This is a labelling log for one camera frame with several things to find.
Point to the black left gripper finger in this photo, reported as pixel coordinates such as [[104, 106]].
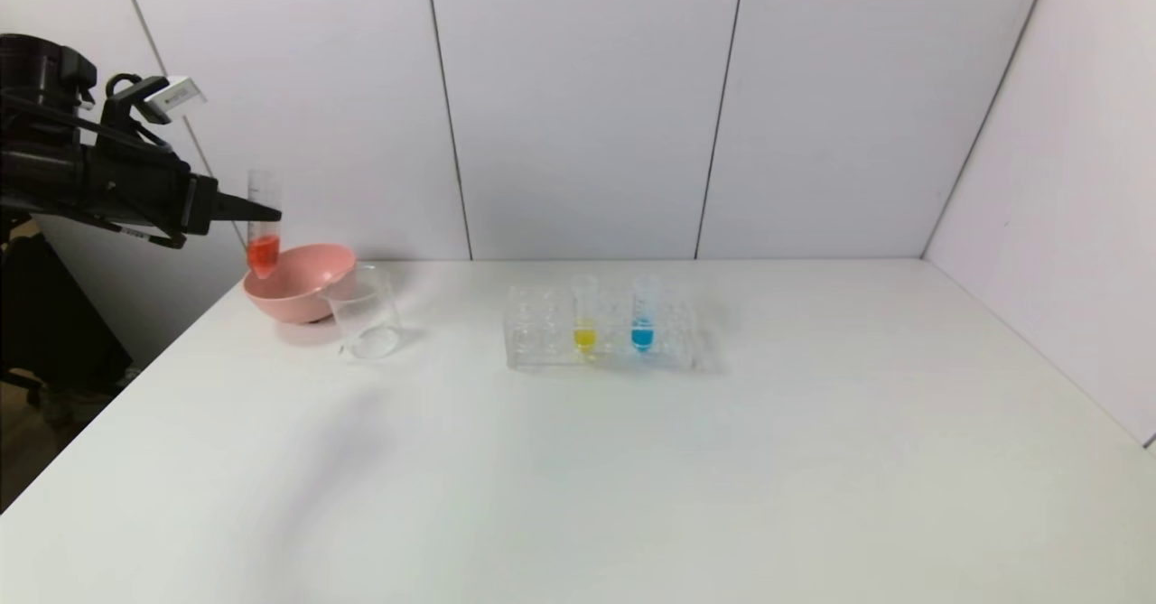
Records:
[[248, 209]]

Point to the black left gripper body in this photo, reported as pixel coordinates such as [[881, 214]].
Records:
[[200, 203]]

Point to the test tube with red pigment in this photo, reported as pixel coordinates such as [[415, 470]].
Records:
[[263, 252]]

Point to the test tube with blue pigment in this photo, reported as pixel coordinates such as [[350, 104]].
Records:
[[642, 338]]

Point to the orange and black left arm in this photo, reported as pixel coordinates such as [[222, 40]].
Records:
[[41, 171]]

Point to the clear plastic test tube rack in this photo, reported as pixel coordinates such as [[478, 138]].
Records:
[[542, 333]]

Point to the test tube with yellow pigment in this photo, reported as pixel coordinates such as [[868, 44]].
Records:
[[585, 338]]

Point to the pink bowl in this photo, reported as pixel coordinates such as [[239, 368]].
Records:
[[298, 297]]

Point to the clear glass beaker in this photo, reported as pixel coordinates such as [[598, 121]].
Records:
[[366, 324]]

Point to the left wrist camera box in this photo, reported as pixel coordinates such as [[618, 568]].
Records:
[[176, 97]]

